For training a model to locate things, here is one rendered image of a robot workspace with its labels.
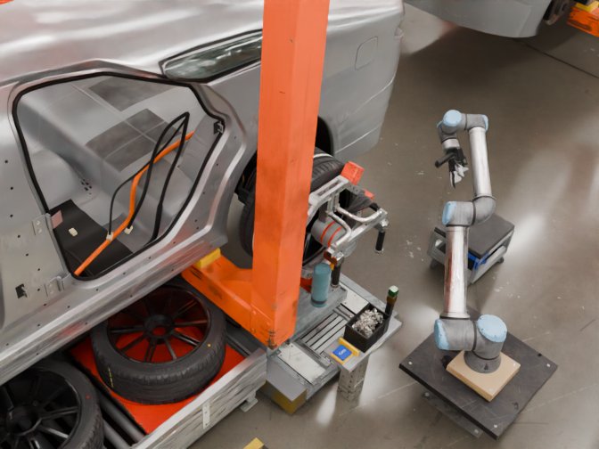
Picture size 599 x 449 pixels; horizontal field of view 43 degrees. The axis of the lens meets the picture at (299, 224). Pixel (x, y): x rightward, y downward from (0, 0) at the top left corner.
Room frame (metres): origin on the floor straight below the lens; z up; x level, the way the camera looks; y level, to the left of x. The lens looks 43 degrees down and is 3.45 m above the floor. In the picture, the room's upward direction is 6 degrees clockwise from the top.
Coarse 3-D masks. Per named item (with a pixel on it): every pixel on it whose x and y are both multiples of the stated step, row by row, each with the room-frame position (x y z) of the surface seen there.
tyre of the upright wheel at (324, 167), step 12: (324, 156) 2.98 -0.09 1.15; (312, 168) 2.84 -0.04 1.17; (324, 168) 2.85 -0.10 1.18; (336, 168) 2.90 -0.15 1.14; (312, 180) 2.76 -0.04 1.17; (324, 180) 2.83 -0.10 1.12; (252, 192) 2.75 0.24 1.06; (252, 204) 2.71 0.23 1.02; (348, 204) 3.01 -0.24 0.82; (252, 216) 2.67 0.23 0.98; (240, 228) 2.69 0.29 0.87; (252, 228) 2.65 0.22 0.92; (240, 240) 2.69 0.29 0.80; (252, 252) 2.64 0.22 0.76
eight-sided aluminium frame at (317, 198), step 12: (336, 180) 2.84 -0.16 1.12; (348, 180) 2.85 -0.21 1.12; (312, 192) 2.73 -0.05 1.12; (336, 192) 2.78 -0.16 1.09; (360, 192) 2.93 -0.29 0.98; (312, 204) 2.66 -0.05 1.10; (312, 216) 2.65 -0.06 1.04; (360, 216) 2.96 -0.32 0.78; (312, 264) 2.75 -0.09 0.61; (300, 276) 2.62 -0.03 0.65; (312, 276) 2.68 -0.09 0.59
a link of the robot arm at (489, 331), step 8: (480, 320) 2.48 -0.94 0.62; (488, 320) 2.48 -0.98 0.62; (496, 320) 2.49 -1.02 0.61; (480, 328) 2.42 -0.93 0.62; (488, 328) 2.43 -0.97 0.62; (496, 328) 2.44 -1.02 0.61; (504, 328) 2.44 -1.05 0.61; (480, 336) 2.40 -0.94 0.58; (488, 336) 2.39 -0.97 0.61; (496, 336) 2.39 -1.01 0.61; (504, 336) 2.41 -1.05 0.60; (480, 344) 2.38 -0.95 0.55; (488, 344) 2.38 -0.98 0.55; (496, 344) 2.38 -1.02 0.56; (480, 352) 2.39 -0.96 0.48; (488, 352) 2.38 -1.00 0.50; (496, 352) 2.39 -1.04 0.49
